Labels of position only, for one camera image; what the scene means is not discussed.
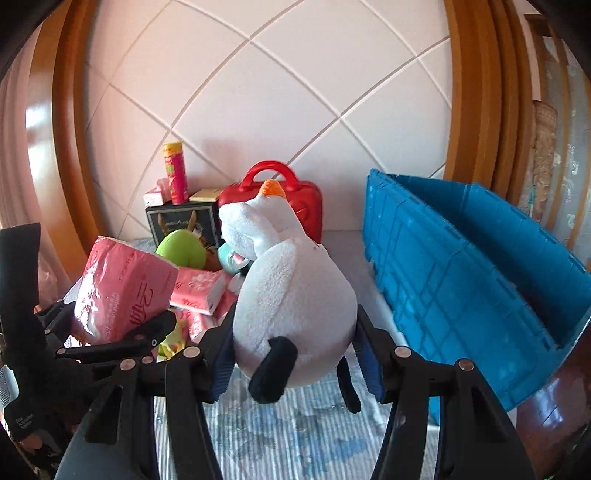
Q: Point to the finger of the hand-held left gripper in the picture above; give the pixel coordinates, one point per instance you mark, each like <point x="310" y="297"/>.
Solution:
<point x="138" y="339"/>
<point x="53" y="318"/>

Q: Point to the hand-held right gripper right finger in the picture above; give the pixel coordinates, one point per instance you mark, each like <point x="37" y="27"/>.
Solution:
<point x="369" y="367"/>

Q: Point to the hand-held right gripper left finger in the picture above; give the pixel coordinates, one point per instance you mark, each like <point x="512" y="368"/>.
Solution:
<point x="221" y="362"/>

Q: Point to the green wet wipes pack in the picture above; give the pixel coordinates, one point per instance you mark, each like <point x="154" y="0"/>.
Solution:
<point x="170" y="339"/>

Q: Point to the large pink tissue pack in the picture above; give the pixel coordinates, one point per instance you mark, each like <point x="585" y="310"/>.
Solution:
<point x="120" y="286"/>

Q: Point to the small pink tissue pack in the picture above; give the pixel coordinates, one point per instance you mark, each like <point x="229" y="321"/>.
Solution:
<point x="196" y="288"/>
<point x="203" y="323"/>

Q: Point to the white snowman plush toy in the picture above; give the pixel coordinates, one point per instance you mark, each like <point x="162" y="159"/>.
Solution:
<point x="295" y="300"/>

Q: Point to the blue plastic crate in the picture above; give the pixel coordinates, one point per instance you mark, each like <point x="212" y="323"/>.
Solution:
<point x="438" y="258"/>

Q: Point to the person's left hand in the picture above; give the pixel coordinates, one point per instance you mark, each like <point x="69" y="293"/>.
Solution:
<point x="60" y="392"/>

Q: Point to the striped blue bed sheet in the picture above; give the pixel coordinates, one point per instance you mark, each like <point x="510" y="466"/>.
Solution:
<point x="286" y="429"/>

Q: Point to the green plush toy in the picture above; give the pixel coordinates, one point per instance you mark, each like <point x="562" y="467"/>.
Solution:
<point x="182" y="249"/>

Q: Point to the teal plush toy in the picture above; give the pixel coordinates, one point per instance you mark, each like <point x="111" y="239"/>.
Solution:
<point x="228" y="259"/>

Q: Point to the black printed box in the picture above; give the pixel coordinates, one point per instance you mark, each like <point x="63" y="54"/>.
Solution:
<point x="184" y="221"/>

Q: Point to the small pink white box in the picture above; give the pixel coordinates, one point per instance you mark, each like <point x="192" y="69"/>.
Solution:
<point x="154" y="196"/>

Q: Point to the wooden padded headboard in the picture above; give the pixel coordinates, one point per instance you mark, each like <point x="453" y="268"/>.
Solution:
<point x="69" y="138"/>

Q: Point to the flat yellow box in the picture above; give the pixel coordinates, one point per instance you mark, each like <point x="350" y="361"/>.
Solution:
<point x="205" y="195"/>

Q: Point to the red yellow chip can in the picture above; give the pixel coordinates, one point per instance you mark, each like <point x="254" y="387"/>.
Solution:
<point x="176" y="175"/>

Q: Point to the red bear suitcase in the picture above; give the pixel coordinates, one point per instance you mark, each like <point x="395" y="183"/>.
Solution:
<point x="304" y="203"/>

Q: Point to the frosted patterned glass door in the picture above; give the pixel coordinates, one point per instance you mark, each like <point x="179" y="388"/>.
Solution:
<point x="572" y="138"/>

